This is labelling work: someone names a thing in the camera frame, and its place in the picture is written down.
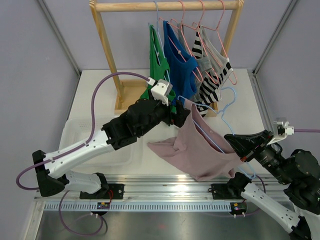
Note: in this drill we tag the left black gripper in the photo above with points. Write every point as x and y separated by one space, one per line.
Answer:
177 119

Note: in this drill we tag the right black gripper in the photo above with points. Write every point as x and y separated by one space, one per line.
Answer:
244 144

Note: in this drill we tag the mauve tank top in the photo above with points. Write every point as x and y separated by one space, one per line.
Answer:
197 149

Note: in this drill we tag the blue tank top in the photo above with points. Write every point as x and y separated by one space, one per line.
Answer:
182 74

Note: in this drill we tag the green tank top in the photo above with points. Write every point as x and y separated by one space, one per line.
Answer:
158 64

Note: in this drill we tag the light blue wire hanger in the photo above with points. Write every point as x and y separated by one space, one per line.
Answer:
222 112

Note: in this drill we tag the grey tank top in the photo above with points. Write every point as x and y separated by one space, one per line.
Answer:
203 63

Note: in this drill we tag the pink hanger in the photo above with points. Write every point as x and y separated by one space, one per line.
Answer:
197 30
179 27
236 7

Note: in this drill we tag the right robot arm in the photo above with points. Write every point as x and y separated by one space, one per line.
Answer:
300 173

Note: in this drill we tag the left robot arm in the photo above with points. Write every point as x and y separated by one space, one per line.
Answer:
54 172

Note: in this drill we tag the black white striped tank top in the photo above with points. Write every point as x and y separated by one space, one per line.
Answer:
207 87

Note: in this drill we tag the pink hanger under striped top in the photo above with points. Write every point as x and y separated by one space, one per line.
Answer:
236 7

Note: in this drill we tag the wooden clothes rack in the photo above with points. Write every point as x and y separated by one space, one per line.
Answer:
128 90

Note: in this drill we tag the white plastic basket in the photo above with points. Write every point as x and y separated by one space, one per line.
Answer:
77 129

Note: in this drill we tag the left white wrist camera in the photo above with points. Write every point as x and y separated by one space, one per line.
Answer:
160 90

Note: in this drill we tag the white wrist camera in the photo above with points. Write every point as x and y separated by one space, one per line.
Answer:
281 129
160 90

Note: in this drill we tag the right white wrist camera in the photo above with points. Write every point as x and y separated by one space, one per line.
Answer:
281 129

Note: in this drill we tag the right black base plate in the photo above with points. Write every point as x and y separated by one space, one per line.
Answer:
223 191

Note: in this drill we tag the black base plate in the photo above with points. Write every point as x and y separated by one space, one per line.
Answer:
116 191
223 191

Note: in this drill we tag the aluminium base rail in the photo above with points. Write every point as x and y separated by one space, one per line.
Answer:
173 188

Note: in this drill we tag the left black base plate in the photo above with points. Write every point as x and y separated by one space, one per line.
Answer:
116 191

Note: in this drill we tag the white slotted cable duct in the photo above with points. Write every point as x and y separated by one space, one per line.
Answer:
140 206

